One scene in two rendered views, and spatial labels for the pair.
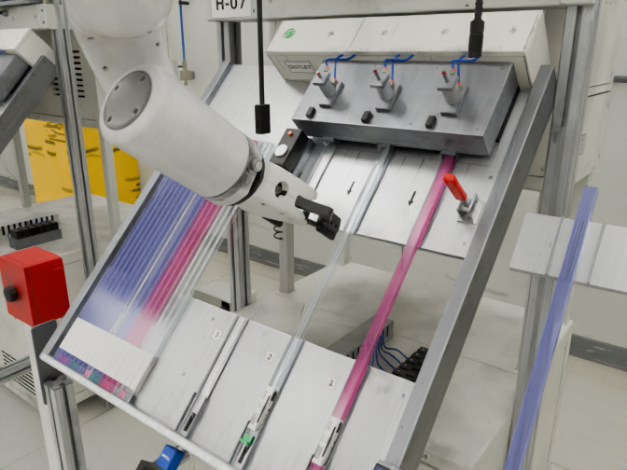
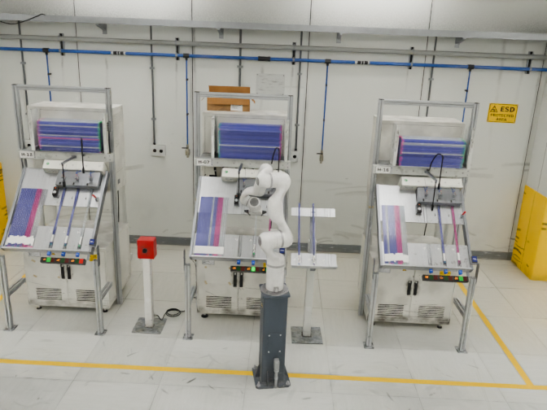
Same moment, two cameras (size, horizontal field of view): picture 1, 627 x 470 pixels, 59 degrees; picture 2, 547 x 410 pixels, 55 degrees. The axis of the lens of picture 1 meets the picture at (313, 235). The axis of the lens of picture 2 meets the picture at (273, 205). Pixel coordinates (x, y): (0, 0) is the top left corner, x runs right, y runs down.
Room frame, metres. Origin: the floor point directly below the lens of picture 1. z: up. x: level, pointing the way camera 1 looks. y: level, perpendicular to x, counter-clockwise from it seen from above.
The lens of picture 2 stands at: (-2.43, 2.18, 2.32)
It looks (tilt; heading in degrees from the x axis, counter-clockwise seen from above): 18 degrees down; 324
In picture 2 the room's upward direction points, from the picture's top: 2 degrees clockwise
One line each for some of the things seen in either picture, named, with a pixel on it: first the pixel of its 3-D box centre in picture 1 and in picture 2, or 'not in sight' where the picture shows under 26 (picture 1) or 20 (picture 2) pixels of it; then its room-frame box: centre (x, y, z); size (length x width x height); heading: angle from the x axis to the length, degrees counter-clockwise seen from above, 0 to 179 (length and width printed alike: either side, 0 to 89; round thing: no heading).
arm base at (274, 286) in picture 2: not in sight; (274, 276); (0.14, 0.24, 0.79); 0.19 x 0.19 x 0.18
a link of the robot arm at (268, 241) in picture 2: not in sight; (271, 248); (0.14, 0.27, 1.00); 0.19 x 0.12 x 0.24; 76
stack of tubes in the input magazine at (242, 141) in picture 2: not in sight; (250, 141); (1.05, -0.14, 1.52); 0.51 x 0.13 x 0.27; 53
